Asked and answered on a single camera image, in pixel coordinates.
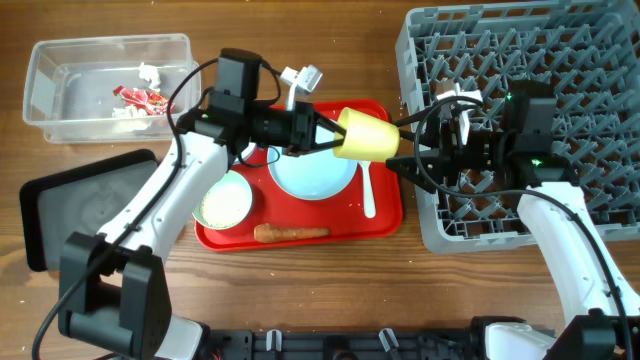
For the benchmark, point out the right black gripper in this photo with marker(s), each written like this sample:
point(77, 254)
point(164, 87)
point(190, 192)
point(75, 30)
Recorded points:
point(443, 158)

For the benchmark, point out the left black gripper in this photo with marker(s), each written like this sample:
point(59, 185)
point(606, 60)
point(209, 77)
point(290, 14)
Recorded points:
point(303, 125)

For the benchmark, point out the light blue plate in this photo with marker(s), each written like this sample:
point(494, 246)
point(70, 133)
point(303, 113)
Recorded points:
point(311, 177)

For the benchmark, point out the yellow plastic cup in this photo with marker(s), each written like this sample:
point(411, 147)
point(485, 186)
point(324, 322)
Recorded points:
point(367, 138)

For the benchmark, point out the white plastic spoon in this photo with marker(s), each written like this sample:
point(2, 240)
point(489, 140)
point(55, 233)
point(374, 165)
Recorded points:
point(368, 196)

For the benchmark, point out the red snack wrapper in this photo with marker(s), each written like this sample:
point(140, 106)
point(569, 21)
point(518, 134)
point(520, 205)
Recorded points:
point(140, 103)

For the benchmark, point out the light blue bowl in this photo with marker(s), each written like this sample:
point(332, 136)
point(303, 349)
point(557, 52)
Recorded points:
point(246, 153)

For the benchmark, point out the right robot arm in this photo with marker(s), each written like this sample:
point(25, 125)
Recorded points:
point(601, 309)

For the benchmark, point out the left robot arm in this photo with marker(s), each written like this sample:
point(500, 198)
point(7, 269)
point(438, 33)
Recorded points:
point(113, 290)

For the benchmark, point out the grey dishwasher rack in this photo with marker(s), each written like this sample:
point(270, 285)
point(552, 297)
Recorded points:
point(587, 51)

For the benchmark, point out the clear plastic waste bin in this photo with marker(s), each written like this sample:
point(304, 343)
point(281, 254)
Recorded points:
point(69, 86)

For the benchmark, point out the red serving tray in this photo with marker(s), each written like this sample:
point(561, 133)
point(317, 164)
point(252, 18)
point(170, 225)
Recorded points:
point(342, 214)

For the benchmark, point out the orange carrot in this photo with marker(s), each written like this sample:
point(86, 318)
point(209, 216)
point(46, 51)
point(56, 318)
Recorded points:
point(266, 233)

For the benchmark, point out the green bowl with rice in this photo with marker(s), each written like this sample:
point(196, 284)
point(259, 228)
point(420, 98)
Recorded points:
point(226, 204)

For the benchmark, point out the black tray bin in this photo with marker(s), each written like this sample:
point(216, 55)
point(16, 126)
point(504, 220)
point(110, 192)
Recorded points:
point(81, 200)

